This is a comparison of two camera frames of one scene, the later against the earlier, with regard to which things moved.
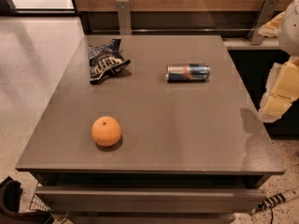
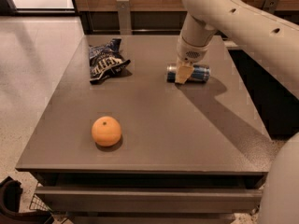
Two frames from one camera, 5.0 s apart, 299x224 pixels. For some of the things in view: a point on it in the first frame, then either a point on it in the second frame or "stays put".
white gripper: [290, 32] → [191, 52]
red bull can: [188, 73] stays put
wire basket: [36, 204] stays put
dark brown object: [10, 191] stays put
